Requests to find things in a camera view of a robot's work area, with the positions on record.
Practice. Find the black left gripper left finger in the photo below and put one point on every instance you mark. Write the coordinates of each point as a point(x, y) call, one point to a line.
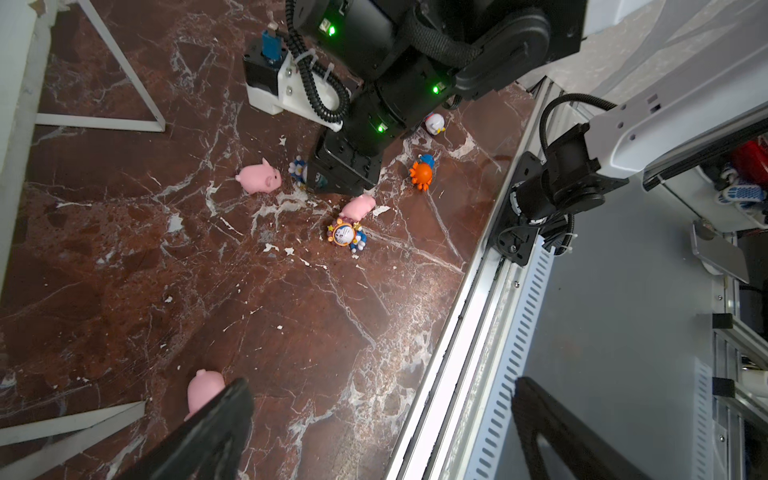
point(207, 446)

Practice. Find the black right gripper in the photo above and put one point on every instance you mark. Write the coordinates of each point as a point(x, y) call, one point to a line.
point(336, 167)

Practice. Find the pink pig toy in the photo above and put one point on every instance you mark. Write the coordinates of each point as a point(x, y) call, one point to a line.
point(357, 208)
point(204, 386)
point(259, 178)

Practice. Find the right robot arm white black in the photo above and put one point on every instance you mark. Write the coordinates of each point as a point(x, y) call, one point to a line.
point(373, 70)

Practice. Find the blue cat figure flower collar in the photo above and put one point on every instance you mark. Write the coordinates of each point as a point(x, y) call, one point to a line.
point(345, 234)

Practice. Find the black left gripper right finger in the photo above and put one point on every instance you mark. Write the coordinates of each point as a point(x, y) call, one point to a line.
point(541, 420)

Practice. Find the white two-tier metal shelf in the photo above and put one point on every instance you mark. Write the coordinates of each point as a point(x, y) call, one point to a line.
point(61, 68)

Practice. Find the blue cat figure teal hat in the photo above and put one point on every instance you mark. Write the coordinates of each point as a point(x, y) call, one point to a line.
point(298, 170)

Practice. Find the orange octopus toy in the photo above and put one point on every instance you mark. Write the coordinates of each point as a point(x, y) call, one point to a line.
point(421, 172)

